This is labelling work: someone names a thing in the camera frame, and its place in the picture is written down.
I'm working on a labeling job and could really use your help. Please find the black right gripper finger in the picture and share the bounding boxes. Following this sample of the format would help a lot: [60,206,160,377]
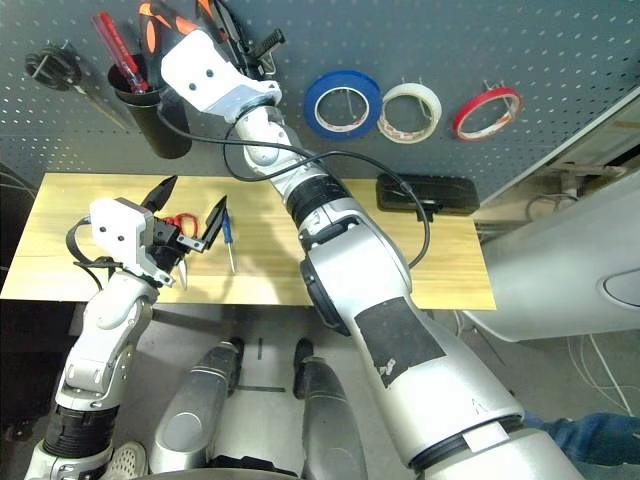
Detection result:
[254,28,286,58]

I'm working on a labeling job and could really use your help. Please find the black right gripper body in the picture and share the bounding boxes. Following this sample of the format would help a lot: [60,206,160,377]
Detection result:
[234,39,274,81]

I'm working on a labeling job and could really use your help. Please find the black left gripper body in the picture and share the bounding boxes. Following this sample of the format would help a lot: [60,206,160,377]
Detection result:
[147,218,207,269]

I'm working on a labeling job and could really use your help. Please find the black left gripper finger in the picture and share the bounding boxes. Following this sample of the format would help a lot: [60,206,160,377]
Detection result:
[199,194,230,251]
[141,174,179,214]

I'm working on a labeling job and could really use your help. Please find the blue handled screwdriver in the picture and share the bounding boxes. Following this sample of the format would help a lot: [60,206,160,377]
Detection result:
[221,208,237,275]

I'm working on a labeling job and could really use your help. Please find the blue tape roll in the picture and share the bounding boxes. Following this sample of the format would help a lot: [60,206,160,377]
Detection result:
[303,69,382,141]

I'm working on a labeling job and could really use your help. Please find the orange black needle-nose pliers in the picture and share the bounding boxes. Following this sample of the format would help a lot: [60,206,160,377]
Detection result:
[169,0,251,71]

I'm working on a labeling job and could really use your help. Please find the grey metal pegboard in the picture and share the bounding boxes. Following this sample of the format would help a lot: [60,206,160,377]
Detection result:
[0,0,640,201]

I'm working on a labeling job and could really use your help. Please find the black plastic cup holder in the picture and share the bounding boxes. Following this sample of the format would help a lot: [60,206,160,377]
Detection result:
[107,54,194,160]

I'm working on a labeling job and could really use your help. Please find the silver double prong hook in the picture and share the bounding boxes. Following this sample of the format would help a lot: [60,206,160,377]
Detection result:
[399,74,434,125]
[344,89,365,125]
[482,79,521,121]

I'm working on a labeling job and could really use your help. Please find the white tape roll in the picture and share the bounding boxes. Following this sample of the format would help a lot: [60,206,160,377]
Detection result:
[378,83,444,145]

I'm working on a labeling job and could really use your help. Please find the silver left robot leg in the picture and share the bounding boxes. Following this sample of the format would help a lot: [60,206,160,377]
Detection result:
[149,339,246,474]

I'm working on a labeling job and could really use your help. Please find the silver robot leg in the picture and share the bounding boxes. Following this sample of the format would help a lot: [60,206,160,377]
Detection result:
[149,339,246,474]
[293,338,369,480]

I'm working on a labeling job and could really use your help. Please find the silver right robot leg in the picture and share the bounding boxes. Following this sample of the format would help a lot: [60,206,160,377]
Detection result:
[293,338,369,480]

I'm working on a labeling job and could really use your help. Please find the red tape roll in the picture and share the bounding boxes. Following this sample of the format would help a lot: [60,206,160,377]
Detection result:
[452,87,525,143]

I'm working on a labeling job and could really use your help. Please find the white mesh shoe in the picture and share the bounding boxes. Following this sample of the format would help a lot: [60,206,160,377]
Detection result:
[107,439,149,480]

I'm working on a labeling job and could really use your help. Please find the black tool case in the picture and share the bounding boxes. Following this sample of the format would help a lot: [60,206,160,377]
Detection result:
[375,172,481,221]

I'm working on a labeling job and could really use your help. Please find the grey robot torso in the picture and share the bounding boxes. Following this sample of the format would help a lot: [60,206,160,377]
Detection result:
[164,454,301,480]

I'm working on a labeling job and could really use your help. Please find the large white machine housing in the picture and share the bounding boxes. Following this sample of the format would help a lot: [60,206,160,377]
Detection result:
[462,169,640,344]

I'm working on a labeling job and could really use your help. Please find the blue jeans leg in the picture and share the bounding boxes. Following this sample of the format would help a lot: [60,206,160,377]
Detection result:
[522,409,640,480]

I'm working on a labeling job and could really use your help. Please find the red handled scissors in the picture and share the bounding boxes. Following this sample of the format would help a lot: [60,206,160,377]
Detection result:
[162,213,200,291]

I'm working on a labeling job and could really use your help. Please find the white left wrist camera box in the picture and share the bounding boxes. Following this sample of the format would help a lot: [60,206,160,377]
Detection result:
[89,198,176,287]

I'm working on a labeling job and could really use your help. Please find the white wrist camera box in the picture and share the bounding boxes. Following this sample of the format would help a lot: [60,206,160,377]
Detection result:
[159,29,281,124]
[89,198,176,287]

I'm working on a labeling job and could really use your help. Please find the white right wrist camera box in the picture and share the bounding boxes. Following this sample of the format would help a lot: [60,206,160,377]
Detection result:
[159,29,281,124]

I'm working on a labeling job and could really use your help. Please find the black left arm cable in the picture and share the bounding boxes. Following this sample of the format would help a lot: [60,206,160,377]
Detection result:
[66,217,116,291]

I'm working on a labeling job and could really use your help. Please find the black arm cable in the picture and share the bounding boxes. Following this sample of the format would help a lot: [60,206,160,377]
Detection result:
[66,217,116,291]
[157,99,434,271]

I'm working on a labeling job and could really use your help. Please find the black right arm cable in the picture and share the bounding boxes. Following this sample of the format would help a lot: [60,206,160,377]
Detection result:
[157,99,434,271]

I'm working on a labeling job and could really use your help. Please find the red handled screwdriver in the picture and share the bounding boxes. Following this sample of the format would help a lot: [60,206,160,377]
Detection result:
[91,12,151,94]

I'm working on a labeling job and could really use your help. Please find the black handled scissors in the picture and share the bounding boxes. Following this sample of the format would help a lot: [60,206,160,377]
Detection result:
[24,42,129,131]

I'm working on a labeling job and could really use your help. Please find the white metal cabinet frame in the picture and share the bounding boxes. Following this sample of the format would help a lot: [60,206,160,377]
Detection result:
[474,84,640,211]

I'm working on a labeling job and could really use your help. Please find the white floor cable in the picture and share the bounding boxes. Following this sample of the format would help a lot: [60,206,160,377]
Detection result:
[564,334,640,416]

